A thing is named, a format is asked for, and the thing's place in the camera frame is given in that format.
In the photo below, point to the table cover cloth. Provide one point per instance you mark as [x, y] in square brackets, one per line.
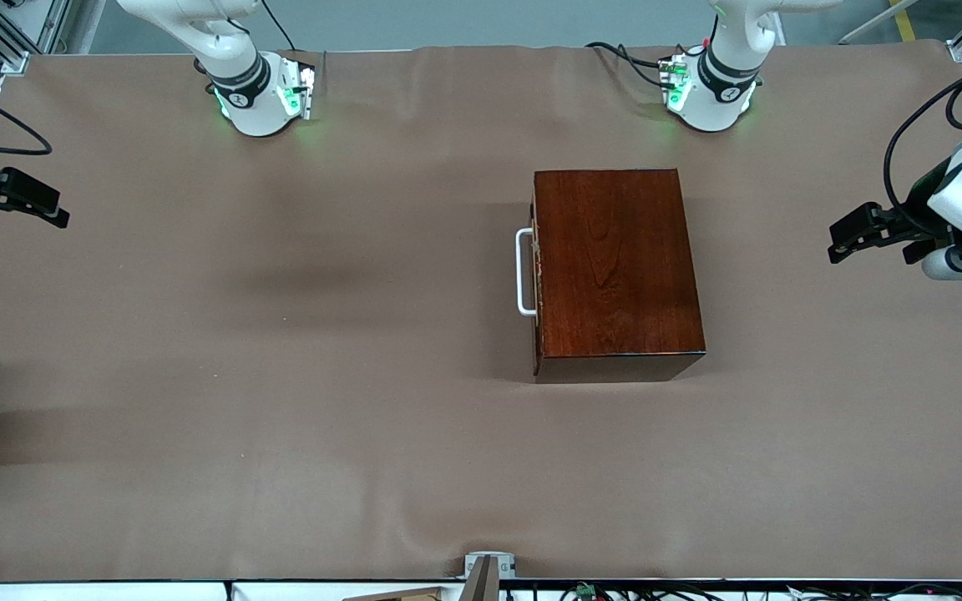
[281, 376]

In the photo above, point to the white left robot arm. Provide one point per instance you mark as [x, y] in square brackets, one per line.
[731, 33]

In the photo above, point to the tan wooden board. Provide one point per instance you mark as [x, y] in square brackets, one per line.
[406, 595]

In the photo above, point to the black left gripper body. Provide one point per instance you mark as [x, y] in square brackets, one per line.
[920, 198]

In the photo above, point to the dark wooden cabinet box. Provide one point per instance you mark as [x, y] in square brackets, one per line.
[615, 259]

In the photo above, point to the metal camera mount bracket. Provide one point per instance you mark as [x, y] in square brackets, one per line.
[481, 576]

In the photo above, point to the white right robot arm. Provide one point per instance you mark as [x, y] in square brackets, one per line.
[222, 33]

